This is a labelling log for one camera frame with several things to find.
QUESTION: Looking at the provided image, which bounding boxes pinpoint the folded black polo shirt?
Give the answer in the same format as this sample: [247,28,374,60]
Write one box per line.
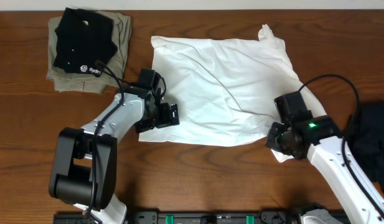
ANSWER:
[54,8,118,77]

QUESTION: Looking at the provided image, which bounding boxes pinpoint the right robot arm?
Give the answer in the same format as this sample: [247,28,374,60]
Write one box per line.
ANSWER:
[265,116,384,223]

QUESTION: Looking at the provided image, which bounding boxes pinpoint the folded khaki garment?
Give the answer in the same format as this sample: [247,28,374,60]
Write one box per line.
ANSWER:
[47,11,131,94]

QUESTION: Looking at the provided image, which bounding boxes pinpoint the white t-shirt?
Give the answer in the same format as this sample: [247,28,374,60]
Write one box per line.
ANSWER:
[139,25,325,147]

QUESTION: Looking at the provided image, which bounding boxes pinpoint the dark crumpled garment pile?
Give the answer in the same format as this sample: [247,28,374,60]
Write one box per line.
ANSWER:
[347,101,384,193]

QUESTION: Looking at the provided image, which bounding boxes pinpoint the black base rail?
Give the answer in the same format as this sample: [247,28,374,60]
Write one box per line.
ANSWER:
[53,205,351,224]

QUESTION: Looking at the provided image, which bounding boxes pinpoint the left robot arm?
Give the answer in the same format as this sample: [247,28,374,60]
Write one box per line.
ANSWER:
[49,87,179,223]

